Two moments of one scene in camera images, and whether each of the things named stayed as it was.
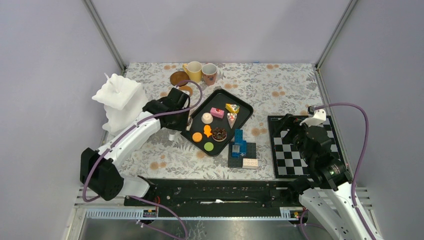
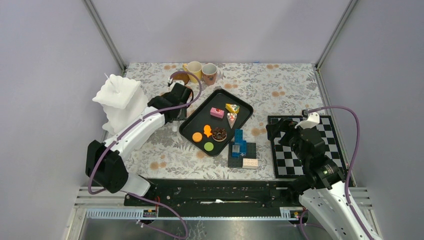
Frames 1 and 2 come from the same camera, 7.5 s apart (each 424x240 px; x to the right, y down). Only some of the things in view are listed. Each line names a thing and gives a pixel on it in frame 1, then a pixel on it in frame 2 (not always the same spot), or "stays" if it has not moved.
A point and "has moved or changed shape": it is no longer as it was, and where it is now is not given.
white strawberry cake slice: x=231 y=118 stays
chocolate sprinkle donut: x=219 y=134 stays
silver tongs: x=189 y=123 has moved or changed shape
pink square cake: x=217 y=112 stays
